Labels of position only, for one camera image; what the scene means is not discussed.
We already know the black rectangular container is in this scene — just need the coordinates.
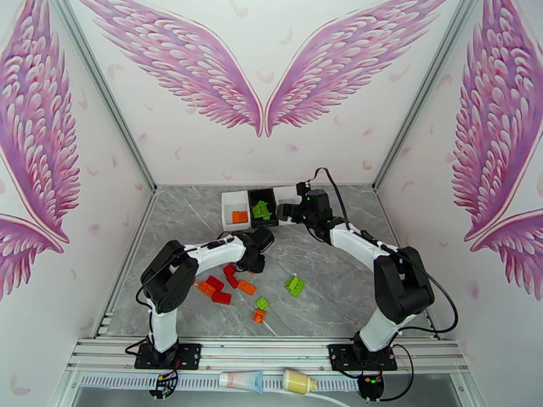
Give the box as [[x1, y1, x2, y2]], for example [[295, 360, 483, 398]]
[[247, 188, 280, 229]]

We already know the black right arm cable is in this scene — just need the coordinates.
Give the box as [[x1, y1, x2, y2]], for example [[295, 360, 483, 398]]
[[394, 265, 460, 334]]

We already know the black controller box green light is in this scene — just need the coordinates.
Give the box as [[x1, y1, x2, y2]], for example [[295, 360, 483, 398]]
[[358, 374, 385, 402]]

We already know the white slotted cable duct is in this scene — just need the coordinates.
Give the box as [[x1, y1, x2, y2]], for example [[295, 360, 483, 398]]
[[80, 372, 362, 394]]

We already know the white hose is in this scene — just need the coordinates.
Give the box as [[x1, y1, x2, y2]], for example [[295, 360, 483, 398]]
[[312, 391, 353, 407]]

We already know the aluminium frame post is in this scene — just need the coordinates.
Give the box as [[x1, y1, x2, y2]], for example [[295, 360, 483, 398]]
[[373, 0, 483, 193], [45, 0, 158, 194]]

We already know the small wired circuit board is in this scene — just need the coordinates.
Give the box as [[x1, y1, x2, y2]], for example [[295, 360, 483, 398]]
[[148, 372, 184, 400]]

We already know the black controller cable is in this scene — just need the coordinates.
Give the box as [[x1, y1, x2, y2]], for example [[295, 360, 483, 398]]
[[379, 342, 416, 402]]

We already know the pink and blue tube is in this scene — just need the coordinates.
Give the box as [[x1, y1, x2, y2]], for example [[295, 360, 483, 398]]
[[218, 369, 265, 394]]

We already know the white container holding orange legos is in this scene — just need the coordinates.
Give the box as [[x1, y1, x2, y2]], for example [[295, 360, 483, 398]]
[[221, 190, 251, 232]]

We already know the aluminium side rail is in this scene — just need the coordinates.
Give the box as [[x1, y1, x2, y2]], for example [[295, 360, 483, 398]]
[[94, 187, 159, 339], [375, 187, 442, 339]]

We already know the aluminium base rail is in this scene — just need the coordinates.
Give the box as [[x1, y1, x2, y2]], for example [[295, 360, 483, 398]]
[[67, 338, 470, 375]]

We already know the white rectangular container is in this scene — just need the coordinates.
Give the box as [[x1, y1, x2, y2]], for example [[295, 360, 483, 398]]
[[272, 186, 300, 206]]

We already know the cream plastic bottle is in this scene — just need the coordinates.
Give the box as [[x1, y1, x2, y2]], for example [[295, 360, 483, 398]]
[[282, 368, 319, 395]]

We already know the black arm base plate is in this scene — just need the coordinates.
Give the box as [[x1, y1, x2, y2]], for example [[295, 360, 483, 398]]
[[134, 343, 202, 370], [329, 343, 398, 372]]

